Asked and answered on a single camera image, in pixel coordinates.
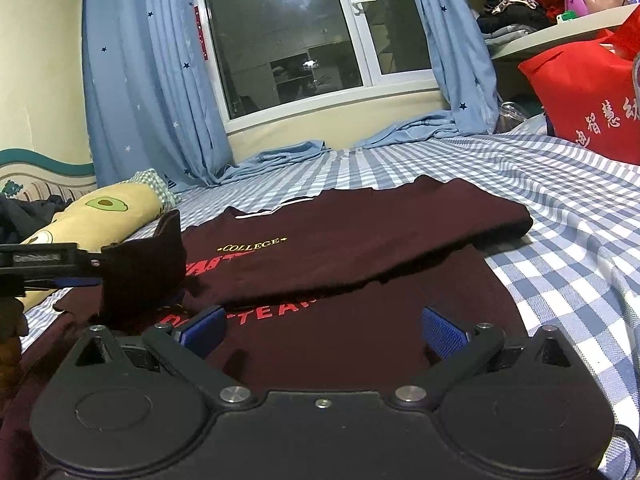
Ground teal and cream headboard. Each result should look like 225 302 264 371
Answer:
0 149 98 206

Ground yellow avocado print pillow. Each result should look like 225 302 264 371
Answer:
15 182 164 311

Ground grey folded clothes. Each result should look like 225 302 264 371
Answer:
482 27 532 52

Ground black clothes pile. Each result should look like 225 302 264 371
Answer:
475 0 554 36

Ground red curtain tag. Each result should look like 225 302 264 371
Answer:
192 4 209 61

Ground blue star curtain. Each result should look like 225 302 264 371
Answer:
82 0 331 192
350 0 501 150

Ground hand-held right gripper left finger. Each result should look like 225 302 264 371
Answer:
64 305 258 411

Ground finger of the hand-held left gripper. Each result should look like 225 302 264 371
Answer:
0 274 106 295
0 243 106 269

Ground maroon printed t-shirt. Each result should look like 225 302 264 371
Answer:
0 175 533 480

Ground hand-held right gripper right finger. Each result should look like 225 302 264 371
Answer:
390 306 583 411

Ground clear plastic wrap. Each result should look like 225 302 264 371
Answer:
497 101 531 134

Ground dark clothing heap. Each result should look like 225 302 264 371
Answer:
0 195 74 246

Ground white framed window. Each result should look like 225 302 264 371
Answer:
192 0 446 134

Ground green checked cloth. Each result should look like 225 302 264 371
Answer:
131 169 181 209

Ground floral patterned cloth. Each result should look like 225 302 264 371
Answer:
490 0 539 14

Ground blue checked bed sheet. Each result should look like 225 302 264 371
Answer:
20 112 640 480

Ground red fabric storage bag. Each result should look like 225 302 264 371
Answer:
517 5 640 166

